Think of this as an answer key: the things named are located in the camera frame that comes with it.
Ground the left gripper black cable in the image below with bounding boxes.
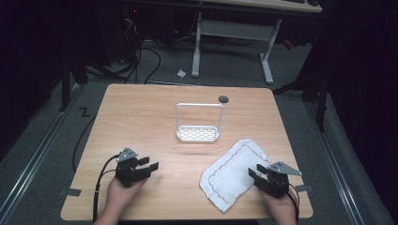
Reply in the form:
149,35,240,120
91,154,122,223

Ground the thin black floor cable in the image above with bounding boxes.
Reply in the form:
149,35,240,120
71,112,99,173

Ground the bundle of black floor cables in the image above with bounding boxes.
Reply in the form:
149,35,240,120
85,17,162,85

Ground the person's right hand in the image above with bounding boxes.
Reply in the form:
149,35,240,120
256,187,299,225

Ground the person's left hand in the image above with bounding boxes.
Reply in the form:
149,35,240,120
105,176,148,219

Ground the white-legged desk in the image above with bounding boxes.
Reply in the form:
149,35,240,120
191,0,324,86

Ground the metal floor rail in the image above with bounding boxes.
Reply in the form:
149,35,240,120
0,82,83,219
304,99,367,225

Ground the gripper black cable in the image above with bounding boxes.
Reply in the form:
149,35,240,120
285,182,300,224
91,154,122,223

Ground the white cloth with red stitching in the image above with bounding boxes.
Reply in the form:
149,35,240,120
199,138,272,214

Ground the black metal stand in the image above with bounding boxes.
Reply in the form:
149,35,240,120
58,52,90,113
271,71,331,133

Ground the white plastic rack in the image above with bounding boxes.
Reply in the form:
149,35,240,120
175,102,225,143

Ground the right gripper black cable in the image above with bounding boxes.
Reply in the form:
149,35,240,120
285,182,300,224

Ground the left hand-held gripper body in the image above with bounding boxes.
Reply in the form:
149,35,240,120
115,146,152,188

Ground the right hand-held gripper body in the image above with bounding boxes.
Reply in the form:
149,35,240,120
254,160,303,199

